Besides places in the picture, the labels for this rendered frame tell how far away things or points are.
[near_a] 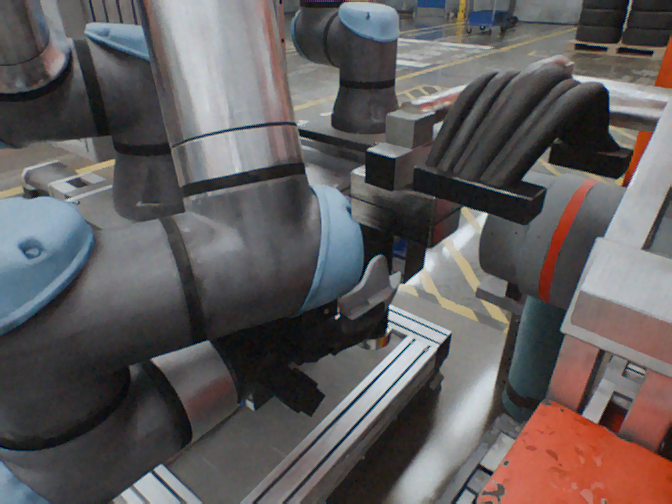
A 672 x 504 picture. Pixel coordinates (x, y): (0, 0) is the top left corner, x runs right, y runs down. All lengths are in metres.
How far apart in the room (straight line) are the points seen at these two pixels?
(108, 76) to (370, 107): 0.53
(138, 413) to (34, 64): 0.39
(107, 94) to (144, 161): 0.09
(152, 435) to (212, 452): 0.82
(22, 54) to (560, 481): 0.56
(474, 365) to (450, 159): 1.33
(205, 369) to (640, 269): 0.26
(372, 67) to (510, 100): 0.65
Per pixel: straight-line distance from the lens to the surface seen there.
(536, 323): 0.74
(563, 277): 0.51
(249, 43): 0.27
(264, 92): 0.27
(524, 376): 0.80
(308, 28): 1.10
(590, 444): 0.31
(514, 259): 0.53
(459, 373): 1.62
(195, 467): 1.13
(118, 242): 0.26
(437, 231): 0.41
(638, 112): 0.48
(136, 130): 0.65
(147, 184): 0.67
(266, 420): 1.18
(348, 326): 0.42
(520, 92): 0.36
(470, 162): 0.35
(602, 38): 9.12
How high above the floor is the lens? 1.10
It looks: 31 degrees down
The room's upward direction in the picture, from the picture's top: straight up
